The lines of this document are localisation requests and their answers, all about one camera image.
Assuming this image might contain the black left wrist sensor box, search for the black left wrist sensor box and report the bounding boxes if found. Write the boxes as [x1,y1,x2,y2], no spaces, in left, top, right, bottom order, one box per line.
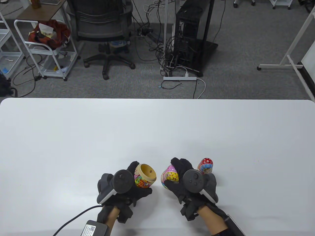
[80,220,109,236]

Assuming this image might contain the white board panel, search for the white board panel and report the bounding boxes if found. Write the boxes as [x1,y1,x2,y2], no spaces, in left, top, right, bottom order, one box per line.
[301,44,315,99]

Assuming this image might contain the large pink doll top half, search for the large pink doll top half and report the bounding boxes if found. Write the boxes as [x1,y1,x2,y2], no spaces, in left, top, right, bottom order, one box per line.
[160,164,180,189]

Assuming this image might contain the white power strip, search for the white power strip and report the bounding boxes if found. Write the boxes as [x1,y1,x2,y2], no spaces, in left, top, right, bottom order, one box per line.
[163,76,197,81]

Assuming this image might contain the person's right hand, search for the person's right hand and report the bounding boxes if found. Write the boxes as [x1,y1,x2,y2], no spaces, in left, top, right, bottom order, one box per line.
[164,158,220,221]

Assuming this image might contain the white pole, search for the white pole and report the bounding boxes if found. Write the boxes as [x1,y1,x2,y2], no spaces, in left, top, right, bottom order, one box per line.
[161,0,169,77]

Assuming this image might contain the person's left hand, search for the person's left hand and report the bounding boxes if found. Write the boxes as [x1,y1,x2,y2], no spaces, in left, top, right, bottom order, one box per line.
[97,161,153,223]

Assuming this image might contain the white wire cart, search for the white wire cart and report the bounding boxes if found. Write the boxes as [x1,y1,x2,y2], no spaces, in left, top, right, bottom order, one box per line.
[14,19,81,81]

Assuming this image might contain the white power cable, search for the white power cable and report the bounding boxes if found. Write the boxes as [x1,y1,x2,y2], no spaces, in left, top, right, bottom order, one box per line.
[172,65,206,99]

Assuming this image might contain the red Russian doll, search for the red Russian doll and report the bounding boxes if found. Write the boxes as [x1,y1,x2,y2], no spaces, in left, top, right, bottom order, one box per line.
[197,158,214,175]

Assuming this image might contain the grey left hand controller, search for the grey left hand controller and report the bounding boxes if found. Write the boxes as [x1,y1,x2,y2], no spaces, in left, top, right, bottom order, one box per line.
[97,169,136,205]

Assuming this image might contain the grey hand controller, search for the grey hand controller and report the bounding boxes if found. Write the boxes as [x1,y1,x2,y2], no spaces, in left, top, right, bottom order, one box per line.
[182,169,219,204]
[97,169,136,205]

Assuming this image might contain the black left sensor cable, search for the black left sensor cable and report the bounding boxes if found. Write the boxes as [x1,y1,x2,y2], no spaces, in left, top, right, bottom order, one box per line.
[52,206,104,236]

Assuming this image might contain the red cloth bundle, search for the red cloth bundle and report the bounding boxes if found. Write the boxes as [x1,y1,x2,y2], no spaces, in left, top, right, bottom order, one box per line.
[28,19,71,49]

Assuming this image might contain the white shelf cart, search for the white shelf cart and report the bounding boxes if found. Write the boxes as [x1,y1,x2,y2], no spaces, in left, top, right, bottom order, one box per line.
[0,11,26,80]

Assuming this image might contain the tangle of black cables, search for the tangle of black cables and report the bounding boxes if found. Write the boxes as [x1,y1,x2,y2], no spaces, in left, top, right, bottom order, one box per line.
[132,0,187,76]

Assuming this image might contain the white cart base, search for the white cart base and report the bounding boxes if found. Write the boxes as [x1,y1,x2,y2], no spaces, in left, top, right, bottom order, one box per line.
[269,0,293,10]

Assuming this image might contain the white crumpled paper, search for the white crumpled paper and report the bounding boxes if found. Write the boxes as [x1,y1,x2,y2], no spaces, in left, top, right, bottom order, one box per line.
[38,23,54,35]

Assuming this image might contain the wooden side table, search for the wooden side table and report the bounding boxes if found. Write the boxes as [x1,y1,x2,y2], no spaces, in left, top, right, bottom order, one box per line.
[15,0,68,21]

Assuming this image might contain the black chair base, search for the black chair base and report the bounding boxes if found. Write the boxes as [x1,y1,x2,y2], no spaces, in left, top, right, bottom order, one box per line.
[233,0,256,8]

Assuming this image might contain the person's left forearm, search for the person's left forearm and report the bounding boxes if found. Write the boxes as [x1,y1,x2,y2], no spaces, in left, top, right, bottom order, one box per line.
[97,206,121,231]

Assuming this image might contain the black right wrist sensor box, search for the black right wrist sensor box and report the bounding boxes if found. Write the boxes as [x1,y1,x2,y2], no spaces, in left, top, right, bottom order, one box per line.
[223,214,246,236]

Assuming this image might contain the black computer tower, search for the black computer tower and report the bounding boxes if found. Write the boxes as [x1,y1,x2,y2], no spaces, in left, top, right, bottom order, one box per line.
[164,0,219,78]
[173,0,209,58]

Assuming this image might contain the black office chair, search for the black office chair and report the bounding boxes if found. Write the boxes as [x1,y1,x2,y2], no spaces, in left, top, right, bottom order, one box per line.
[67,0,136,80]

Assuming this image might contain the black bag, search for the black bag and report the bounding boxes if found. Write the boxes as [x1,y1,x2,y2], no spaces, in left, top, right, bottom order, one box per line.
[0,74,18,97]

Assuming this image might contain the person's right forearm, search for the person's right forearm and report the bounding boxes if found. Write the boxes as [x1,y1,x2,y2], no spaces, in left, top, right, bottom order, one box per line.
[197,205,228,236]

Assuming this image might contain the white stand frame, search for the white stand frame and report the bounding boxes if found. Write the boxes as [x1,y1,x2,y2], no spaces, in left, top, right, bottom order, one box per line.
[257,10,315,102]

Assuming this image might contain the black wrist sensor box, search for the black wrist sensor box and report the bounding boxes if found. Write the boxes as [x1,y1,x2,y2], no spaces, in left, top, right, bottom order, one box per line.
[223,214,246,236]
[80,220,109,236]

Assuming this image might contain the large pink Russian doll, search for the large pink Russian doll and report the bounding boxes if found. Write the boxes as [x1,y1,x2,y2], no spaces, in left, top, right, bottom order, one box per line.
[134,163,157,189]

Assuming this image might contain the grey right hand controller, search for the grey right hand controller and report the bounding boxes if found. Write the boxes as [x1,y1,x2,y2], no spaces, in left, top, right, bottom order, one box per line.
[182,169,219,204]

